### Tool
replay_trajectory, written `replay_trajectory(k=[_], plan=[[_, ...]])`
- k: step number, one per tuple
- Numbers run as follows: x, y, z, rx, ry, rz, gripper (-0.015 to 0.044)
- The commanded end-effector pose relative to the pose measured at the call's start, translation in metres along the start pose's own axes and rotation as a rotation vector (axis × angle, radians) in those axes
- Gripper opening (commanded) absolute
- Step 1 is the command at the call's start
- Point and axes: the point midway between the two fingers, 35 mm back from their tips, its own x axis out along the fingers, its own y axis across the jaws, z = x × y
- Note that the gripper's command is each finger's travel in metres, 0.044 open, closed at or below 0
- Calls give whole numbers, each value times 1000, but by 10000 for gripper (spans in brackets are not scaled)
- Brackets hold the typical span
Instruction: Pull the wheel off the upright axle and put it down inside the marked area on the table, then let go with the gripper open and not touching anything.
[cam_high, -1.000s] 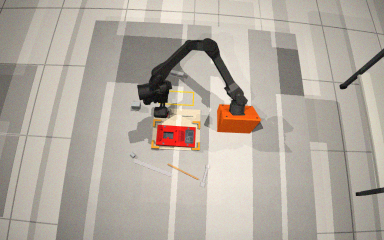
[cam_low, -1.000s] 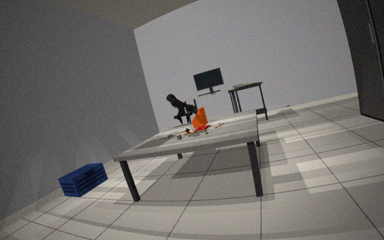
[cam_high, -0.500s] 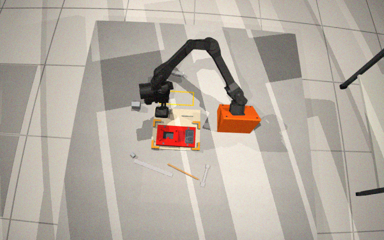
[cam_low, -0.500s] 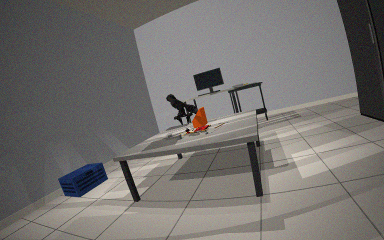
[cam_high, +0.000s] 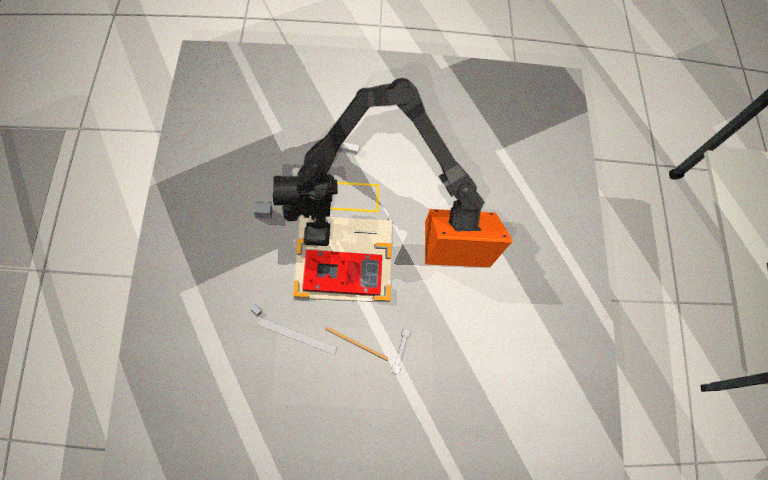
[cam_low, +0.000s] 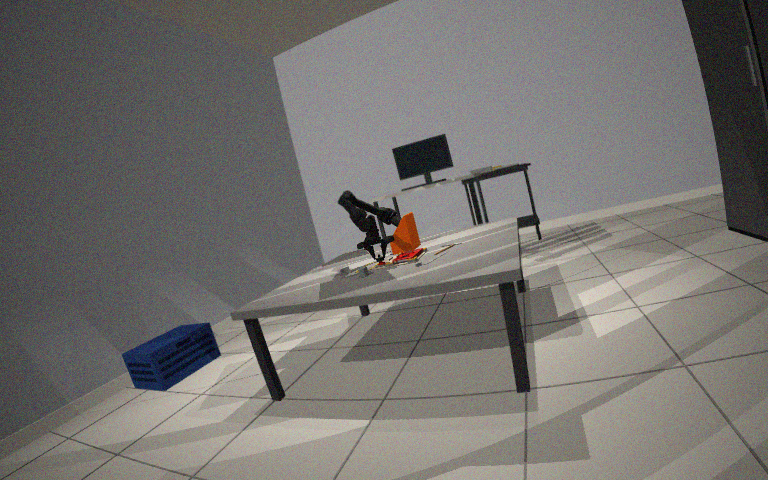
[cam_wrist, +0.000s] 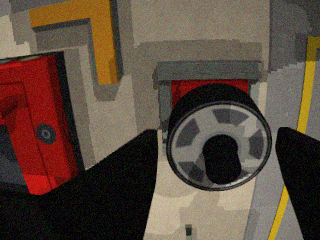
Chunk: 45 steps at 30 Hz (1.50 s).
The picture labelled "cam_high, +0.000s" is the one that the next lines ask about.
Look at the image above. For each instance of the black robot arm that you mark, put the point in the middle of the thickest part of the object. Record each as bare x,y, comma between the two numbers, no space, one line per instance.
309,185

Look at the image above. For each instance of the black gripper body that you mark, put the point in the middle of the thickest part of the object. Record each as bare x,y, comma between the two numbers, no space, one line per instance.
318,234

